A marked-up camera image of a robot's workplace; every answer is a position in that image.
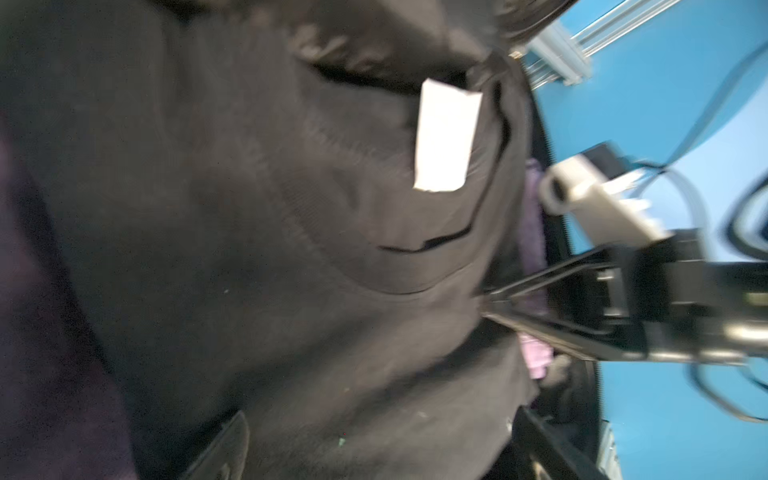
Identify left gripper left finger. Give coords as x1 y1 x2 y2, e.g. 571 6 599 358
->
179 411 250 480

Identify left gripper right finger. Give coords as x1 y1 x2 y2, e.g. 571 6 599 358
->
512 407 606 480

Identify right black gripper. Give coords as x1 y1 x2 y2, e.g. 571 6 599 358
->
482 230 767 363

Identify purple trousers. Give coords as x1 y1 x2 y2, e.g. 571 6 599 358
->
517 158 554 380

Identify black t-shirt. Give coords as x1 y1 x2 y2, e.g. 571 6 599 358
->
1 1 535 479

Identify white hard-shell suitcase black lining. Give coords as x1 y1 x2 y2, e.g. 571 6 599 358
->
488 1 601 479

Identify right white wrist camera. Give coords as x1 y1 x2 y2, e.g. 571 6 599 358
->
538 143 672 248

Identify aluminium frame rear crossbar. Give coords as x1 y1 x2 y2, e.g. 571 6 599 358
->
526 0 679 90

